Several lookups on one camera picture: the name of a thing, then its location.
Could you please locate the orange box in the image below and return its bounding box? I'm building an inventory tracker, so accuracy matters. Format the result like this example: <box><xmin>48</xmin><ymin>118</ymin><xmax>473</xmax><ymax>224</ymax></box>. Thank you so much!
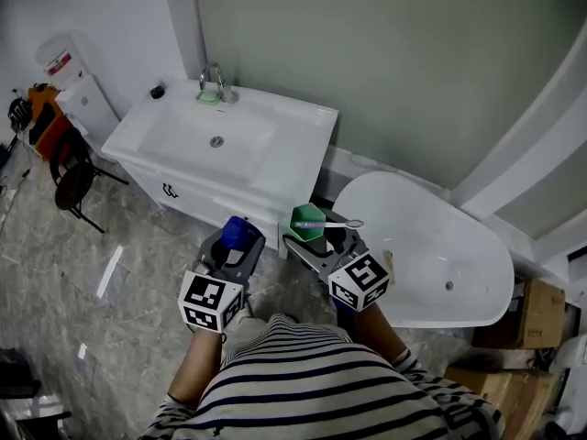
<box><xmin>28</xmin><ymin>84</ymin><xmax>75</xmax><ymax>163</ymax></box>

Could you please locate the white bathtub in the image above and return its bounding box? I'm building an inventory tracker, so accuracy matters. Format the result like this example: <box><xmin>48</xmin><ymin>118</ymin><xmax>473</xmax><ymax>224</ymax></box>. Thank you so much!
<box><xmin>331</xmin><ymin>170</ymin><xmax>516</xmax><ymax>330</ymax></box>

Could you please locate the toothbrush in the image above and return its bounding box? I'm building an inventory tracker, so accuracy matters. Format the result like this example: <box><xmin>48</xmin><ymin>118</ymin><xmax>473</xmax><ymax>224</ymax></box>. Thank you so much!
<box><xmin>293</xmin><ymin>218</ymin><xmax>366</xmax><ymax>230</ymax></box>

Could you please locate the white appliance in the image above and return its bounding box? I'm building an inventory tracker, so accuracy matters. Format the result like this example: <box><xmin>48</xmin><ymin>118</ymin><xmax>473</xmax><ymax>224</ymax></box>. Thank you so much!
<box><xmin>544</xmin><ymin>334</ymin><xmax>587</xmax><ymax>440</ymax></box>

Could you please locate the black chair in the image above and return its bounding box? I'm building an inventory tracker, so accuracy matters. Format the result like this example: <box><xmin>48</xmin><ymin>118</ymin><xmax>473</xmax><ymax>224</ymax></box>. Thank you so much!
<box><xmin>48</xmin><ymin>127</ymin><xmax>130</xmax><ymax>235</ymax></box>

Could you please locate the chrome faucet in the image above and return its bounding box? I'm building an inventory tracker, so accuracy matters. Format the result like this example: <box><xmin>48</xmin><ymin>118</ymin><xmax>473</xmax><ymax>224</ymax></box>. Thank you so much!
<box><xmin>198</xmin><ymin>61</ymin><xmax>240</xmax><ymax>105</ymax></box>

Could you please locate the white vanity cabinet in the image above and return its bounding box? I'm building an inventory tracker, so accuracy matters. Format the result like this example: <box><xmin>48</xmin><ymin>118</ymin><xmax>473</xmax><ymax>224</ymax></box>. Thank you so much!
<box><xmin>117</xmin><ymin>157</ymin><xmax>288</xmax><ymax>252</ymax></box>

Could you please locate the black basket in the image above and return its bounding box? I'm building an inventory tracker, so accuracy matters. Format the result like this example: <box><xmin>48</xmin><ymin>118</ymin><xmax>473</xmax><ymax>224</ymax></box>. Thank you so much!
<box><xmin>6</xmin><ymin>95</ymin><xmax>34</xmax><ymax>133</ymax></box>

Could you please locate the person's left forearm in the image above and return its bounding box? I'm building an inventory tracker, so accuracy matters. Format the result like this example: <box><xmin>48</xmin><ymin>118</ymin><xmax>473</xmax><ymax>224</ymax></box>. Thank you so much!
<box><xmin>166</xmin><ymin>324</ymin><xmax>225</xmax><ymax>408</ymax></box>

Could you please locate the blue toothpaste tube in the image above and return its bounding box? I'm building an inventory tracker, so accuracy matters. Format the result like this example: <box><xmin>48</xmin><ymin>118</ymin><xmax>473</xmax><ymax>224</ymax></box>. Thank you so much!
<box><xmin>220</xmin><ymin>214</ymin><xmax>263</xmax><ymax>251</ymax></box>

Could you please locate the clear water bottle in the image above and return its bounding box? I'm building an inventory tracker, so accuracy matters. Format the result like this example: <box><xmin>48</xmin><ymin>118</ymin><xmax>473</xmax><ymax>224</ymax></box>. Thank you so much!
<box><xmin>33</xmin><ymin>31</ymin><xmax>89</xmax><ymax>92</ymax></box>

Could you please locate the person's right forearm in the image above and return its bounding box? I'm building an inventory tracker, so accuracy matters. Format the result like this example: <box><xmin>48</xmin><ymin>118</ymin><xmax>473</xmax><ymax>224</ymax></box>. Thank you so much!
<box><xmin>351</xmin><ymin>301</ymin><xmax>410</xmax><ymax>365</ymax></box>

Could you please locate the beige bathtub tag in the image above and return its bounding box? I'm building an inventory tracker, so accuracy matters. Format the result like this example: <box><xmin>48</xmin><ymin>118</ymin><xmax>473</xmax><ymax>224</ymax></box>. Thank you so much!
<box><xmin>382</xmin><ymin>249</ymin><xmax>397</xmax><ymax>287</ymax></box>

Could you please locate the green cup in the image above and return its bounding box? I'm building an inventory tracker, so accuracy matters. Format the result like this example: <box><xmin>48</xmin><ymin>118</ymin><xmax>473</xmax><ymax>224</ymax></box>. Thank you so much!
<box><xmin>288</xmin><ymin>202</ymin><xmax>328</xmax><ymax>243</ymax></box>

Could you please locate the brown cardboard box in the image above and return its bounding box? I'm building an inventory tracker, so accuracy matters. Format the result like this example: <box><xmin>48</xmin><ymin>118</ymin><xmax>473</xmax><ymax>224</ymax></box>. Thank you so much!
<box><xmin>443</xmin><ymin>363</ymin><xmax>559</xmax><ymax>440</ymax></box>
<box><xmin>471</xmin><ymin>277</ymin><xmax>569</xmax><ymax>351</ymax></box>

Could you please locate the person's striped shirt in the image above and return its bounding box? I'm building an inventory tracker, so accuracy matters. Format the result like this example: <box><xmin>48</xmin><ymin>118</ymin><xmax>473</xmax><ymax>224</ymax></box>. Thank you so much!
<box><xmin>138</xmin><ymin>312</ymin><xmax>506</xmax><ymax>440</ymax></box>

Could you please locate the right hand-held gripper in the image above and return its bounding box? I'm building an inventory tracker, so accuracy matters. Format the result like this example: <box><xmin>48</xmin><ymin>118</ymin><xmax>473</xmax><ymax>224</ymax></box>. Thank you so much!
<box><xmin>281</xmin><ymin>228</ymin><xmax>392</xmax><ymax>314</ymax></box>

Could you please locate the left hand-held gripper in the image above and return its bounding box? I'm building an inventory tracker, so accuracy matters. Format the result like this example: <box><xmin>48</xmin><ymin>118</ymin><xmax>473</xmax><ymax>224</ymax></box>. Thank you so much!
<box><xmin>177</xmin><ymin>230</ymin><xmax>268</xmax><ymax>335</ymax></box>

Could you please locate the white water dispenser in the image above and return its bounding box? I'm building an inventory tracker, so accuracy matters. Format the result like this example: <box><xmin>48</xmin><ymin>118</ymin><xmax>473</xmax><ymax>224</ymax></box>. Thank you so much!
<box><xmin>54</xmin><ymin>72</ymin><xmax>121</xmax><ymax>151</ymax></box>

